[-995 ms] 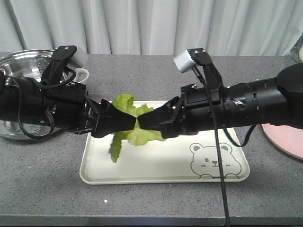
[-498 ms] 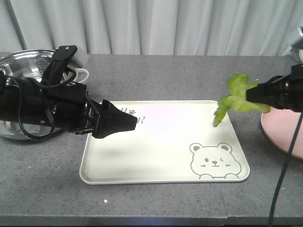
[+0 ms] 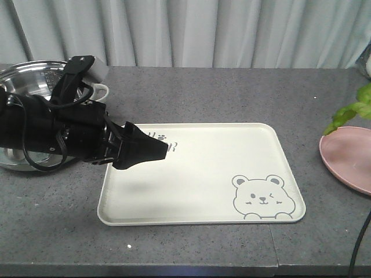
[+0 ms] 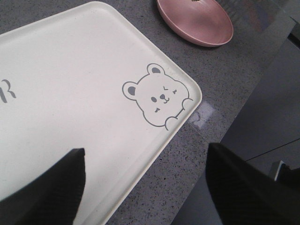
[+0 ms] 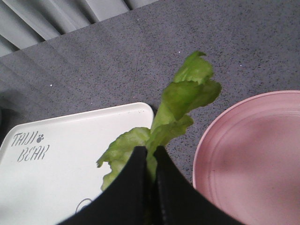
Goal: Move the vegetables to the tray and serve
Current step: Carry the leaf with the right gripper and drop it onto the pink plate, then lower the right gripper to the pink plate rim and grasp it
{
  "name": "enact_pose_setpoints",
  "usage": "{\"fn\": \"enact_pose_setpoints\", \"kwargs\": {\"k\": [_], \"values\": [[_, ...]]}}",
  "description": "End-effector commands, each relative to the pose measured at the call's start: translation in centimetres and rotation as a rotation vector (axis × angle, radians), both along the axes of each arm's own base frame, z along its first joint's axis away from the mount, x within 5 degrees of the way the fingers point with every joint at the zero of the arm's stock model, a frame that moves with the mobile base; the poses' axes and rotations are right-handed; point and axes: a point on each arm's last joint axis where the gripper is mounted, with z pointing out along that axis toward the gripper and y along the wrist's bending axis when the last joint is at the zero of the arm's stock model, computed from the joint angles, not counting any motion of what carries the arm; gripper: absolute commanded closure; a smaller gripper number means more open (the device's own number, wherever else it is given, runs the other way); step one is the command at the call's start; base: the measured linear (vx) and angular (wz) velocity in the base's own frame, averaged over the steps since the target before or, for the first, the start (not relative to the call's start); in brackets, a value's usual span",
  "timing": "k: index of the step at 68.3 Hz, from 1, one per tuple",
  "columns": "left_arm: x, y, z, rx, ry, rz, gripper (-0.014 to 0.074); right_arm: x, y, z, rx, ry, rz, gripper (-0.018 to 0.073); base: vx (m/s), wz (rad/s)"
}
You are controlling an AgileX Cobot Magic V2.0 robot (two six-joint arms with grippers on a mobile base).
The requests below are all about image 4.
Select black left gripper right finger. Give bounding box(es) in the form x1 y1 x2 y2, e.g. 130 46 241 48
208 143 300 225

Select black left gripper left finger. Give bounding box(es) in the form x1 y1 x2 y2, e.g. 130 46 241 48
0 148 85 225

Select cream bear serving tray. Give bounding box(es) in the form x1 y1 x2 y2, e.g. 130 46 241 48
0 1 202 225

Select pink round plate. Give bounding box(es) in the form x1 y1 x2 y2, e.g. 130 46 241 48
157 0 234 47

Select grey stone countertop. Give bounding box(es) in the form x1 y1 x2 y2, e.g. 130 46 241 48
0 0 293 225

